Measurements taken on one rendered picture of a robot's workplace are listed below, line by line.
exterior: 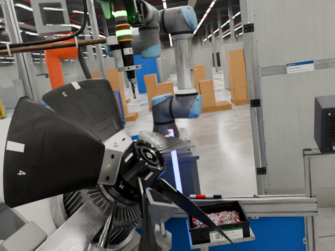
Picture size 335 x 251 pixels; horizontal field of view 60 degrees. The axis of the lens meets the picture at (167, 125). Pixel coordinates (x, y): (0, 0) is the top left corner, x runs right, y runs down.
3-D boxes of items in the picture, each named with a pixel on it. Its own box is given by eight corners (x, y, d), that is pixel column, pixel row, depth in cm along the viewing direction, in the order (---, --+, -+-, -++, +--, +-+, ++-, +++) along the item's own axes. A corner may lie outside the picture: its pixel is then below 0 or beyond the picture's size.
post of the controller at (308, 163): (306, 197, 116) (304, 151, 112) (305, 194, 119) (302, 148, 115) (314, 197, 115) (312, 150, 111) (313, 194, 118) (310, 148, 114)
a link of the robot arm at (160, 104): (158, 117, 162) (155, 93, 159) (180, 116, 157) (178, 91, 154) (148, 122, 152) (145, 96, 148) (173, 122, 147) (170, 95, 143)
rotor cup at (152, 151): (95, 186, 75) (125, 153, 71) (106, 156, 88) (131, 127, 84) (140, 214, 79) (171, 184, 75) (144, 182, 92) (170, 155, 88)
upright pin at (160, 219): (159, 238, 91) (156, 219, 90) (161, 234, 93) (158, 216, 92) (165, 238, 91) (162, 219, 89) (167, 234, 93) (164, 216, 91)
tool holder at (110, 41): (113, 72, 80) (107, 36, 78) (109, 73, 87) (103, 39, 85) (144, 67, 83) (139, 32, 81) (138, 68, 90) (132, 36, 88)
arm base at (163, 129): (151, 135, 164) (149, 118, 161) (177, 132, 165) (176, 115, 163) (152, 143, 149) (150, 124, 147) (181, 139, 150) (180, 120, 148)
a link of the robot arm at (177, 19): (178, 116, 158) (169, 10, 147) (205, 116, 152) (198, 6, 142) (170, 121, 147) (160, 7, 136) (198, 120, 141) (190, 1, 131)
